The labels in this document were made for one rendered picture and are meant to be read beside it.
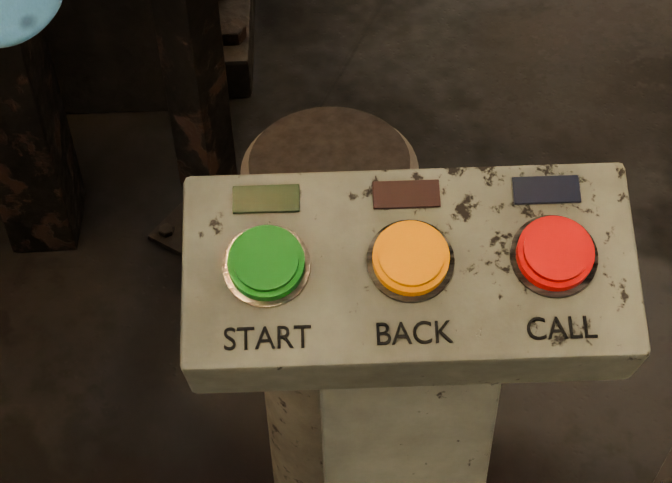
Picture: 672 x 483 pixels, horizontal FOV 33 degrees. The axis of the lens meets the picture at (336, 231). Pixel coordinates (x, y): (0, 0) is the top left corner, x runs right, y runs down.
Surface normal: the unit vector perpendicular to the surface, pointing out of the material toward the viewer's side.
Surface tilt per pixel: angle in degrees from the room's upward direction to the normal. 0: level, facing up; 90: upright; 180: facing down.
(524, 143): 0
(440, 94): 0
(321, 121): 0
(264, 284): 20
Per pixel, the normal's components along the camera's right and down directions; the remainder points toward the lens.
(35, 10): 0.65, 0.55
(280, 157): -0.02, -0.67
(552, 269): 0.00, -0.38
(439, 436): 0.03, 0.74
